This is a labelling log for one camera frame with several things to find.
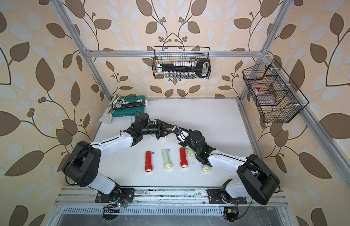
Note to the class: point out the red flashlight front middle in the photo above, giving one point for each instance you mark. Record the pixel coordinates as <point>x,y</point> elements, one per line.
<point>183,157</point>

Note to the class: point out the socket set in basket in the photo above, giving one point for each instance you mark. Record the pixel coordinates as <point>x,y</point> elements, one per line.
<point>197,69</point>

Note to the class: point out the green tool case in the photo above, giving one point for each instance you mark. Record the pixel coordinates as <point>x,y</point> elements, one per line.
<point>129,111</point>

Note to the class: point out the green flashlight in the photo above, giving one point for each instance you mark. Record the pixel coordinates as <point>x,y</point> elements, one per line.
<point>190,152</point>
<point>166,159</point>

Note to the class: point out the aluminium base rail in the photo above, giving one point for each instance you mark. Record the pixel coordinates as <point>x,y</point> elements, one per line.
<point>163,201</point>

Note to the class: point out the green flashlight front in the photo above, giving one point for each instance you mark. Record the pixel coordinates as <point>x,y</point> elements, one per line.
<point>166,159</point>

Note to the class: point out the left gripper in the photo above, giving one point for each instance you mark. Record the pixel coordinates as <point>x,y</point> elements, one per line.
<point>161,127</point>

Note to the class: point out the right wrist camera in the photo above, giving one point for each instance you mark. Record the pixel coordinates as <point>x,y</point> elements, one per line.
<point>178,133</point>

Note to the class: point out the red item in basket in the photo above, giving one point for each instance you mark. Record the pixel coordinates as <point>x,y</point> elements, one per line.
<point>256,86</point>

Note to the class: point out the black wire basket centre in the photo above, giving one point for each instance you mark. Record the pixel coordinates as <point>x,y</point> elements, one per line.
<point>170,54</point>

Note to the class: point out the purple flashlight front right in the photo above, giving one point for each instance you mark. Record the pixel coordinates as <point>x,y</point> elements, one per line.
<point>205,168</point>

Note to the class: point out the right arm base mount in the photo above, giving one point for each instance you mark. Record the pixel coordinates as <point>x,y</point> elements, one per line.
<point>225,195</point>

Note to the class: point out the red flashlight front left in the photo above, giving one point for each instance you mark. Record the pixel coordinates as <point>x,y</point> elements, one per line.
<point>148,161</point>

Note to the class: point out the black wire basket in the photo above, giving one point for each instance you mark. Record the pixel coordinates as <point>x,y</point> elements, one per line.
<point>170,54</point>
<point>279,100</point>

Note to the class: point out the folded paper manual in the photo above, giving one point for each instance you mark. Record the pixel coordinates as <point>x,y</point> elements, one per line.
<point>107,115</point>

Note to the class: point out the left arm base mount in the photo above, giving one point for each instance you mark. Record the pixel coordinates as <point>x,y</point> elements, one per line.
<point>118,195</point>

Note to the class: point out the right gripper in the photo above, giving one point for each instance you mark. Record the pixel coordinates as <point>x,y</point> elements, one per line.
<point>190,132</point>

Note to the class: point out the black wire basket right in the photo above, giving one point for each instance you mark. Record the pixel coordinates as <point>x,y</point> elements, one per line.
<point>279,100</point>

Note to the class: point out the socket set on case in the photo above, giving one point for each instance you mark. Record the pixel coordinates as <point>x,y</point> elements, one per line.
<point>122,104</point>

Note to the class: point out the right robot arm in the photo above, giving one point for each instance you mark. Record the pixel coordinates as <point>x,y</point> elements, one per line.
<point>258,180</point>

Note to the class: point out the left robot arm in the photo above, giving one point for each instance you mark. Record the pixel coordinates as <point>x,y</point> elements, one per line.
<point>83,163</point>

